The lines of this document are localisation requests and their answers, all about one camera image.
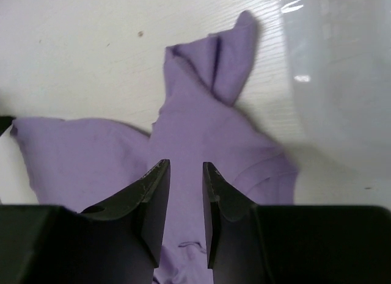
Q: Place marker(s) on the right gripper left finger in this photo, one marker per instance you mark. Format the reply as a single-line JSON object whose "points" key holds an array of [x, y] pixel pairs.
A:
{"points": [[117, 240]]}

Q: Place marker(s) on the white plastic basket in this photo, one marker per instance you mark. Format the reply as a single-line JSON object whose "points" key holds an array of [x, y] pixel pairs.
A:
{"points": [[338, 55]]}

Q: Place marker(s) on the purple t-shirt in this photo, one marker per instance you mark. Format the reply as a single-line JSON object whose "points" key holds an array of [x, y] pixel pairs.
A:
{"points": [[78, 163]]}

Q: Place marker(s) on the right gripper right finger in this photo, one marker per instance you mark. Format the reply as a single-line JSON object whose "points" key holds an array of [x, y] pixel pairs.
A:
{"points": [[250, 243]]}

